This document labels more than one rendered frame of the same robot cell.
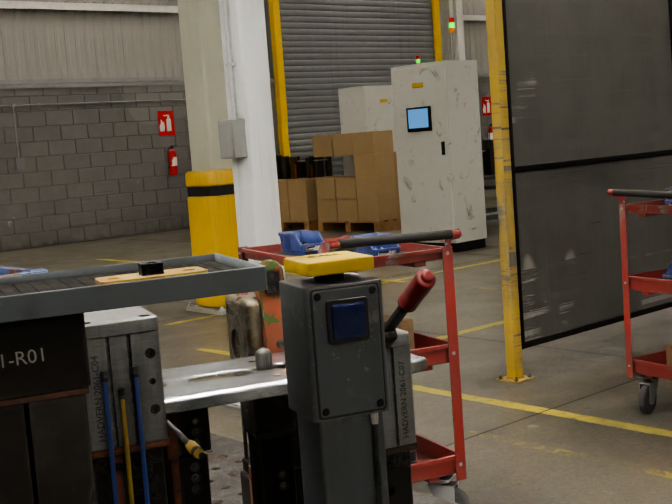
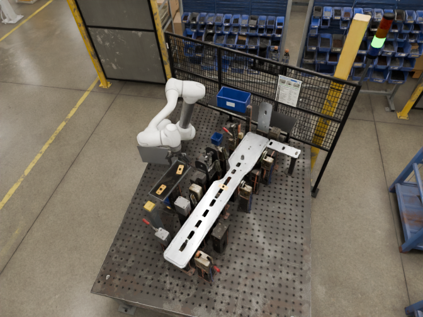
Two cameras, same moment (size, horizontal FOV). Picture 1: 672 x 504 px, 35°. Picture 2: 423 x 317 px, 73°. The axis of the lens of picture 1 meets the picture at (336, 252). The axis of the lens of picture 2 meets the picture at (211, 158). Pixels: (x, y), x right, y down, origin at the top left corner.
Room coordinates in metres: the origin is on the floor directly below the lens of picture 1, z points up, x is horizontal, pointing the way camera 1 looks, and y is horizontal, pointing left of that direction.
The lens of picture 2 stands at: (2.03, -0.19, 2.95)
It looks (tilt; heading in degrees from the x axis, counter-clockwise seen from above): 51 degrees down; 146
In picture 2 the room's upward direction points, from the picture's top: 4 degrees counter-clockwise
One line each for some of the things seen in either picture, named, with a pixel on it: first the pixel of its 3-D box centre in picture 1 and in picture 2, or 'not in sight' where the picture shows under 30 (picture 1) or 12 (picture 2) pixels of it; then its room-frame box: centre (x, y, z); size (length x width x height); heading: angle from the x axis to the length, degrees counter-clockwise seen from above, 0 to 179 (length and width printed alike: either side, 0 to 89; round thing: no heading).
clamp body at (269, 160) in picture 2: not in sight; (265, 170); (1.06, 1.04, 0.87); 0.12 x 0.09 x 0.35; 22
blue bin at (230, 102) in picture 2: not in sight; (233, 99); (0.32, 1.28, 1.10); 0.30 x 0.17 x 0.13; 28
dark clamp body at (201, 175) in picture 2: not in sight; (201, 187); (0.85, 0.48, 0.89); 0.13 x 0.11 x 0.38; 22
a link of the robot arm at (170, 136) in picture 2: not in sight; (170, 134); (0.76, 0.35, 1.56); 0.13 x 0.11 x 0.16; 59
